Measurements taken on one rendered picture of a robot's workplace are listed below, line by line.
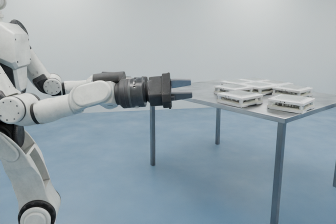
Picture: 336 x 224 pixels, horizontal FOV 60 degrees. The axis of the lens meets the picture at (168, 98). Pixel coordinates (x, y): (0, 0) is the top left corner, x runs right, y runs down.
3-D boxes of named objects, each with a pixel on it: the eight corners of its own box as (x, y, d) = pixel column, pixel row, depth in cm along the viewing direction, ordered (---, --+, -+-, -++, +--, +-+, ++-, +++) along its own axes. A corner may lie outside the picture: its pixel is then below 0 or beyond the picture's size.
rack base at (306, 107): (266, 108, 207) (266, 104, 206) (280, 102, 224) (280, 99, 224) (302, 114, 190) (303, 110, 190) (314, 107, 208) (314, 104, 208)
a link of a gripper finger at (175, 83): (190, 78, 86) (169, 80, 86) (191, 86, 88) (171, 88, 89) (190, 75, 87) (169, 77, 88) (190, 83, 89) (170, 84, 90)
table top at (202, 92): (146, 91, 295) (146, 88, 295) (219, 82, 363) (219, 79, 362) (284, 124, 181) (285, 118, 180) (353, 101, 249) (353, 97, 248)
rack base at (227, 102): (216, 102, 228) (216, 99, 227) (237, 98, 242) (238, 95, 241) (241, 107, 208) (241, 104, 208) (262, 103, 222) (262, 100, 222)
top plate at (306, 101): (267, 101, 206) (267, 98, 205) (280, 96, 223) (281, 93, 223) (303, 106, 189) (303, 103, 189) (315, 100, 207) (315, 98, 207)
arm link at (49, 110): (70, 118, 83) (6, 135, 84) (81, 112, 94) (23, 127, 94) (59, 82, 82) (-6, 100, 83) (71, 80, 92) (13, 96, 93)
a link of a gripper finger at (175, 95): (192, 97, 85) (171, 99, 86) (191, 89, 83) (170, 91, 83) (192, 101, 84) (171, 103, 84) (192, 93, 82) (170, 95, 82)
